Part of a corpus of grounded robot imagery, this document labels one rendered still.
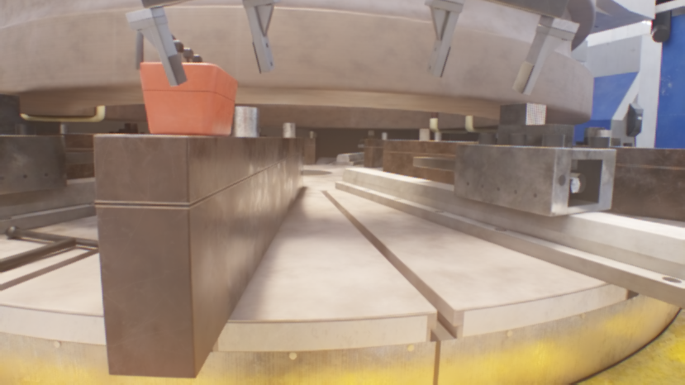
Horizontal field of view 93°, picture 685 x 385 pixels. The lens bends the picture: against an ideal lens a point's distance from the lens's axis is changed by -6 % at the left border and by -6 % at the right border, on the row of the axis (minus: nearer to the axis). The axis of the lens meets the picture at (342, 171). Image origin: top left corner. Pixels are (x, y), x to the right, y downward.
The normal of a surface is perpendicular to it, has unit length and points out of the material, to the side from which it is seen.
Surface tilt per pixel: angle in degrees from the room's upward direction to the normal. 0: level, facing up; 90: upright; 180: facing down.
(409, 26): 90
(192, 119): 97
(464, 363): 90
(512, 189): 90
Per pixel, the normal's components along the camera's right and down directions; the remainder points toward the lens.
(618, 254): -0.91, 0.02
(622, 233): -0.85, -0.30
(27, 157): 0.94, 0.05
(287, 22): 0.09, 0.10
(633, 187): -0.68, 0.05
